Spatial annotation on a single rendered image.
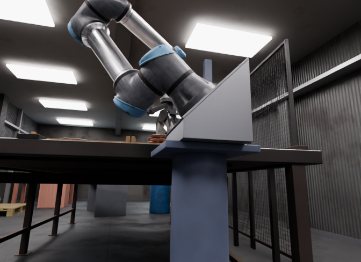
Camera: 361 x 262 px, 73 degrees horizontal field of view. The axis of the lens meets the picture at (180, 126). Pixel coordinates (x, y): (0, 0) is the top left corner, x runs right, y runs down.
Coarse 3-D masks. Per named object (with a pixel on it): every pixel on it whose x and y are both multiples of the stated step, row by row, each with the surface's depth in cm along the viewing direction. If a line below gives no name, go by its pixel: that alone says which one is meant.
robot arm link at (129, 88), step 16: (80, 16) 95; (96, 16) 95; (80, 32) 95; (96, 32) 93; (96, 48) 91; (112, 48) 90; (112, 64) 87; (128, 64) 88; (128, 80) 81; (128, 96) 80; (144, 96) 79; (160, 96) 82; (128, 112) 82; (144, 112) 84
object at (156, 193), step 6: (150, 186) 633; (156, 186) 617; (162, 186) 617; (168, 186) 626; (150, 192) 628; (156, 192) 614; (162, 192) 614; (168, 192) 623; (150, 198) 623; (156, 198) 611; (162, 198) 611; (168, 198) 621; (150, 204) 618; (156, 204) 607; (162, 204) 608; (168, 204) 618; (150, 210) 614; (156, 210) 604; (162, 210) 605; (168, 210) 615
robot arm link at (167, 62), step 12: (156, 48) 76; (168, 48) 78; (144, 60) 77; (156, 60) 76; (168, 60) 76; (180, 60) 78; (144, 72) 78; (156, 72) 77; (168, 72) 76; (180, 72) 76; (156, 84) 78; (168, 84) 77
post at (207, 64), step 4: (204, 60) 334; (208, 60) 332; (204, 64) 333; (208, 64) 331; (204, 68) 332; (208, 68) 330; (204, 72) 331; (208, 72) 328; (204, 76) 330; (208, 76) 327; (208, 80) 326
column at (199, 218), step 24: (168, 144) 62; (192, 144) 64; (216, 144) 65; (240, 144) 67; (192, 168) 69; (216, 168) 70; (192, 192) 67; (216, 192) 68; (192, 216) 66; (216, 216) 67; (192, 240) 64; (216, 240) 65
